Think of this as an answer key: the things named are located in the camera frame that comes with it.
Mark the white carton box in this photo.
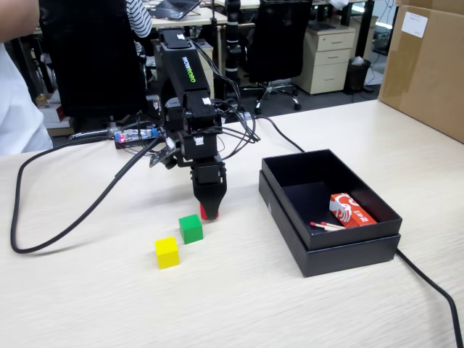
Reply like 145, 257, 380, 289
38, 104, 75, 138

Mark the white shipping label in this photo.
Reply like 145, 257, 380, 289
401, 11, 428, 39

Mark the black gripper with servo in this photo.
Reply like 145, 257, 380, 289
178, 154, 228, 220

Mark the black swivel office chair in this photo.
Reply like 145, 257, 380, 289
248, 0, 315, 115

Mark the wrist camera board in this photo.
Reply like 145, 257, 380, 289
148, 146, 181, 170

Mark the yellow wooden cube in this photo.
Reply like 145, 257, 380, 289
154, 236, 181, 270

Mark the person in white shirt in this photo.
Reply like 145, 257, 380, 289
0, 41, 54, 157

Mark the orange white matchbox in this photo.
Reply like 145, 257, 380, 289
328, 192, 378, 229

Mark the large brown cardboard box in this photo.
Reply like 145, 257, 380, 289
377, 0, 464, 144

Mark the bare forearm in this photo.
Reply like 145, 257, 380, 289
0, 0, 41, 44

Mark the green wooden cube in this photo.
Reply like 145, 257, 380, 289
178, 213, 204, 245

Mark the black cardboard box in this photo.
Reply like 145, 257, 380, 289
261, 148, 403, 252

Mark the black trash bin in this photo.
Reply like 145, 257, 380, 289
344, 56, 373, 96

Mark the large black office chair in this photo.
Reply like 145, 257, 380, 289
38, 0, 149, 119

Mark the black laptop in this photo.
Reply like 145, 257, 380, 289
148, 0, 202, 21

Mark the person in striped shirt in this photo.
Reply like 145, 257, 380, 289
125, 0, 154, 59

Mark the thick black power cable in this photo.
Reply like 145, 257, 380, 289
249, 114, 464, 348

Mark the red wooden cube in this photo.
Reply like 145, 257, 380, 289
199, 202, 221, 222

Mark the black open box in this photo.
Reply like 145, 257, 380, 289
258, 170, 402, 278

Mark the controller circuit board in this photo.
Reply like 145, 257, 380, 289
112, 126, 160, 149

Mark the thick black camera cable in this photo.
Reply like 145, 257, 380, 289
9, 132, 167, 254

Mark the beige three drawer cabinet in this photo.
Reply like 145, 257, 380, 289
291, 25, 357, 96

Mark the black pole with white bands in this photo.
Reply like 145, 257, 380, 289
223, 0, 243, 114

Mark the beige office desk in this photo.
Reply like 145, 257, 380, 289
150, 5, 229, 28

